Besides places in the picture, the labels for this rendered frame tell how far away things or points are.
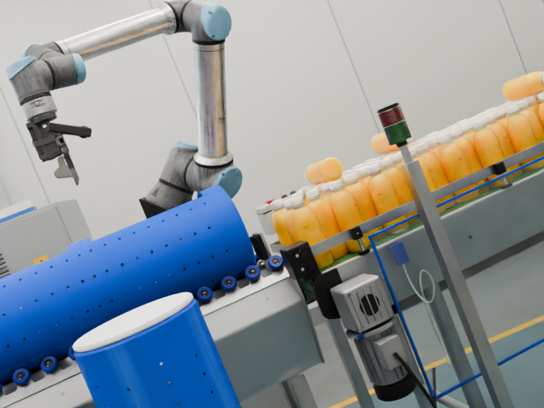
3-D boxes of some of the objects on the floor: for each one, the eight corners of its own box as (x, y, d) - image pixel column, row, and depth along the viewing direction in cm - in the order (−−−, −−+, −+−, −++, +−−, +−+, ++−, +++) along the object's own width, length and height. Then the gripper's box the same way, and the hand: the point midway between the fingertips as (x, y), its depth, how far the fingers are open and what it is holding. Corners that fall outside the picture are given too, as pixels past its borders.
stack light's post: (541, 532, 187) (399, 165, 180) (553, 524, 188) (411, 160, 181) (551, 538, 184) (405, 164, 176) (563, 531, 185) (418, 159, 177)
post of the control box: (389, 478, 246) (286, 226, 239) (398, 473, 247) (297, 222, 240) (393, 482, 242) (290, 226, 235) (403, 477, 243) (300, 222, 236)
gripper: (27, 125, 193) (56, 194, 194) (23, 121, 184) (54, 193, 186) (56, 115, 195) (85, 183, 196) (54, 110, 186) (84, 181, 188)
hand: (78, 180), depth 192 cm, fingers closed
